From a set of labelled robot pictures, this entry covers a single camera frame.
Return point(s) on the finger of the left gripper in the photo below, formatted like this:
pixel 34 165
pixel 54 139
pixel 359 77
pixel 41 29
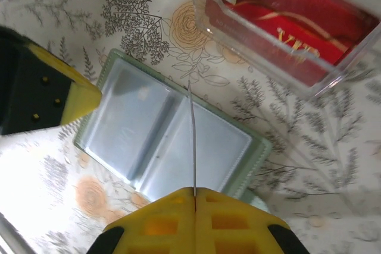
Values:
pixel 35 93

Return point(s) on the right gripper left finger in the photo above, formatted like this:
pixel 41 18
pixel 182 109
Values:
pixel 160 230

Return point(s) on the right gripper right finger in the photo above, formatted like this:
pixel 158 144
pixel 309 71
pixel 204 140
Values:
pixel 232 230

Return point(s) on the blue credit card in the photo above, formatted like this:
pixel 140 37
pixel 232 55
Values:
pixel 194 153

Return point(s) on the green card holder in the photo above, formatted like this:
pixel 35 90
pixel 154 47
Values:
pixel 214 147

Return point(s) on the clear acrylic card box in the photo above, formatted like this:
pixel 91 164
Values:
pixel 351 66

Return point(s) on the red VIP credit card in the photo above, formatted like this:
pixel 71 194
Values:
pixel 282 13

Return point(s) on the floral tablecloth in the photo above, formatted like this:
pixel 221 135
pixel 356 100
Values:
pixel 134 28

